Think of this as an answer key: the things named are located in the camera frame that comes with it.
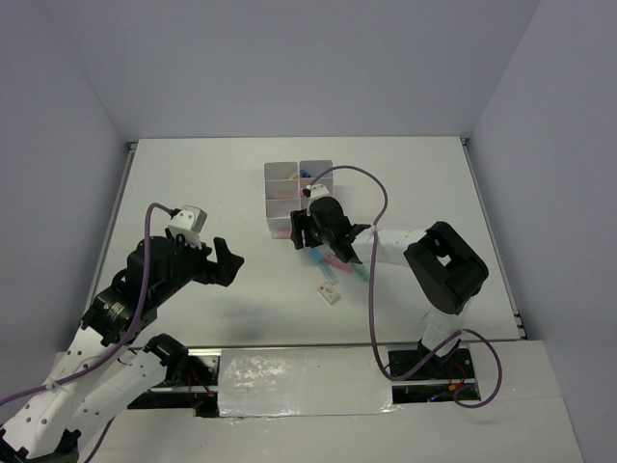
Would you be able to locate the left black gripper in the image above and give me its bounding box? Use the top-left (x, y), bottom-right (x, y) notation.
top-left (153, 227), bottom-right (245, 303)

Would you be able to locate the pink highlighter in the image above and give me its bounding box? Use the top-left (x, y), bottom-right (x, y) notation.
top-left (271, 230), bottom-right (291, 239)

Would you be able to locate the light blue highlighter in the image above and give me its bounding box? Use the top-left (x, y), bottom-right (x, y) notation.
top-left (309, 248), bottom-right (338, 285)

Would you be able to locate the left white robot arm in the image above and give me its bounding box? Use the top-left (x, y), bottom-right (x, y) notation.
top-left (1, 232), bottom-right (244, 462)

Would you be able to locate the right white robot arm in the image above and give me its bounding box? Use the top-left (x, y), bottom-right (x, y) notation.
top-left (290, 196), bottom-right (489, 377)

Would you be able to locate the left white divided container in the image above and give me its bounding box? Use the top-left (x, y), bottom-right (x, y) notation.
top-left (264, 161), bottom-right (301, 233)

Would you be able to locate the pink correction tape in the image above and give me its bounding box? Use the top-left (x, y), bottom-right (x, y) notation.
top-left (326, 256), bottom-right (354, 273)

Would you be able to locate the green correction tape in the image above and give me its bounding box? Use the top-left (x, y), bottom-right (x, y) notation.
top-left (352, 262), bottom-right (370, 283)

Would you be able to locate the white eraser box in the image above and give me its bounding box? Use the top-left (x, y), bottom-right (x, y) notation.
top-left (317, 283), bottom-right (340, 305)

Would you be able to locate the silver foil panel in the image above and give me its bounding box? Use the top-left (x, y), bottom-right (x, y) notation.
top-left (218, 347), bottom-right (395, 418)

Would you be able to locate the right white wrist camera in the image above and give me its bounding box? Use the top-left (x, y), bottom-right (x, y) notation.
top-left (301, 183), bottom-right (332, 214)

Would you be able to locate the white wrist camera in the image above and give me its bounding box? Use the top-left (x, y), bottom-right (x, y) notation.
top-left (167, 205), bottom-right (207, 249)
top-left (301, 183), bottom-right (332, 214)

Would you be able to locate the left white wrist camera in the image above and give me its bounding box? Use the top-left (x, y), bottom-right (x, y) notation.
top-left (167, 205), bottom-right (207, 249)

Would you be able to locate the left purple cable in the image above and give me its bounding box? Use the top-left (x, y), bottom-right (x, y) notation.
top-left (0, 203), bottom-right (177, 462)

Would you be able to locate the purple cable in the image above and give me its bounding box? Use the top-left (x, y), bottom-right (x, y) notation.
top-left (308, 166), bottom-right (502, 410)
top-left (0, 203), bottom-right (177, 462)

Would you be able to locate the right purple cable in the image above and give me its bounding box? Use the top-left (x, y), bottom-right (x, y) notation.
top-left (308, 166), bottom-right (502, 410)

